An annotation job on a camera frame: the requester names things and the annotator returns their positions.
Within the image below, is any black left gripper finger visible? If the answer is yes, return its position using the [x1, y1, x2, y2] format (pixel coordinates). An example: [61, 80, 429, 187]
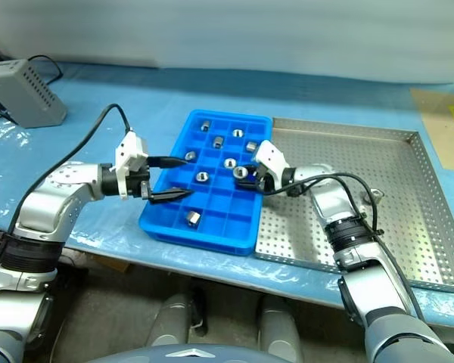
[148, 188, 193, 206]
[147, 155, 191, 169]

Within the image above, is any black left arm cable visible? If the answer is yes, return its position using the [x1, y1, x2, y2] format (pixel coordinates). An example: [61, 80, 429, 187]
[0, 104, 133, 292]

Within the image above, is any blue compartment tray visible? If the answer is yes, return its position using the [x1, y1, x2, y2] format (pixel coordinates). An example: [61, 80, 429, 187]
[138, 108, 272, 258]

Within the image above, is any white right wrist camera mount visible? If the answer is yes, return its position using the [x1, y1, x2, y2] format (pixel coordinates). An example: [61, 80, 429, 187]
[252, 139, 288, 182]

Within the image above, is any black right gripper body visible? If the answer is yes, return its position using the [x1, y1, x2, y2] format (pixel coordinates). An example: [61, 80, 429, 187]
[256, 166, 278, 195]

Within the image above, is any gray rounded leg shape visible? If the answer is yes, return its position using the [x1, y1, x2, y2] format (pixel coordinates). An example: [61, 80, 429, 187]
[257, 296, 303, 363]
[147, 293, 194, 349]

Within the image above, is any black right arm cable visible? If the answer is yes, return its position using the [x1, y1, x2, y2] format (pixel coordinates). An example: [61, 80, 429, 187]
[263, 172, 427, 322]

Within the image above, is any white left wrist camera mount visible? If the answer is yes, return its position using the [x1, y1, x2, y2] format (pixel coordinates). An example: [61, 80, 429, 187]
[114, 130, 149, 200]

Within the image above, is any black device cable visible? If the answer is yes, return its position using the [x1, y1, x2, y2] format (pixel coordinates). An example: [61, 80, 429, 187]
[26, 54, 64, 84]

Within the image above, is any blue gray rounded torso cover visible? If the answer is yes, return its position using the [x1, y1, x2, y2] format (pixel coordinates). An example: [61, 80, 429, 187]
[86, 342, 288, 363]

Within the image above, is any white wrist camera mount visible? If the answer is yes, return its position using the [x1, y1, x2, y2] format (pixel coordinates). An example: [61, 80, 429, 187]
[114, 130, 149, 200]
[252, 139, 288, 182]

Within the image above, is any perforated metal tray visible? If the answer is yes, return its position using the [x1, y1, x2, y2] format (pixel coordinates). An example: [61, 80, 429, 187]
[253, 116, 454, 294]

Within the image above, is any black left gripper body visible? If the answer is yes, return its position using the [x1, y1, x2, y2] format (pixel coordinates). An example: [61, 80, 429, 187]
[123, 167, 153, 201]

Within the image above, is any gray vented device box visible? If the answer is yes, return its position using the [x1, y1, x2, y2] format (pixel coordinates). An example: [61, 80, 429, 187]
[0, 59, 68, 129]

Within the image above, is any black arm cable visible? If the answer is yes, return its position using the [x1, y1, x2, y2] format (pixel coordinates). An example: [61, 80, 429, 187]
[263, 172, 427, 322]
[0, 104, 133, 292]

